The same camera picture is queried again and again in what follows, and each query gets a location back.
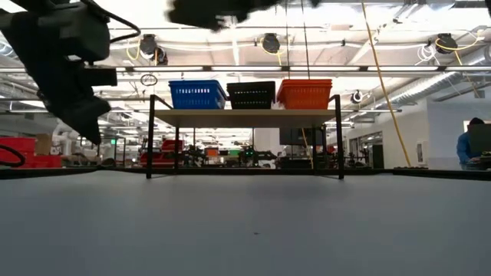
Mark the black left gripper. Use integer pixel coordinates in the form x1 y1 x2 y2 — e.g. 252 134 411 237
17 57 113 146

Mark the blue plastic basket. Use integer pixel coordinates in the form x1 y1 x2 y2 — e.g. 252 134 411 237
167 81 227 87
169 84 228 110

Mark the red storage bin stack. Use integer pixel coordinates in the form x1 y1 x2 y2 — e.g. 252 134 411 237
0 136 62 169

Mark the white robot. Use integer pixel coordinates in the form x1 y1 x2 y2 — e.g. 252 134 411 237
51 122 84 156

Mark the cardboard box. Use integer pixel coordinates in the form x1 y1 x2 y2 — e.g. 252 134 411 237
35 133 54 156

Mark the red bin cart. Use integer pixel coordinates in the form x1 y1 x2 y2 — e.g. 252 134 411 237
140 139 185 169

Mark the person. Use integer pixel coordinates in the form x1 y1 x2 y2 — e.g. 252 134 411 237
455 117 491 172

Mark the black monitor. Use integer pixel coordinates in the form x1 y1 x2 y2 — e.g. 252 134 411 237
466 123 491 155

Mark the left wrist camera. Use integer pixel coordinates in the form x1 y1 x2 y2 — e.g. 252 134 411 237
82 64 119 88

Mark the ceiling light rail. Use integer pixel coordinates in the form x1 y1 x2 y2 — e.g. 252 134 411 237
114 64 491 74

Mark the black cable loop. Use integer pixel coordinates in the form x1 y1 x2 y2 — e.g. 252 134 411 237
0 143 28 169

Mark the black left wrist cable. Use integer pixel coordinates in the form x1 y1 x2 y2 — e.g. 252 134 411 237
80 0 142 44

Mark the black hanging cable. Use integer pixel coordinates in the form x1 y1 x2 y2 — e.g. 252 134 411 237
300 0 311 81

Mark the wooden shelf black frame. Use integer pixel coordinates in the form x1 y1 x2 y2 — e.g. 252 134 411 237
145 94 345 181

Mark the black wall screen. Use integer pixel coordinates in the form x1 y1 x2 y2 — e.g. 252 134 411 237
278 127 328 146

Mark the thin yellow cable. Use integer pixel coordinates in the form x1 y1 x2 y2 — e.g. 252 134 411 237
300 128 315 170

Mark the yellow hanging cable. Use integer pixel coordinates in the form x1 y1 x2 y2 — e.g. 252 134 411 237
360 0 414 169

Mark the grey ceiling duct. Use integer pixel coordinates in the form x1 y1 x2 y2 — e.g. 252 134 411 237
383 71 491 110

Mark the black aluminium table frame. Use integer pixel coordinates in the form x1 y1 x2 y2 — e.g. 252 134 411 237
0 165 491 182

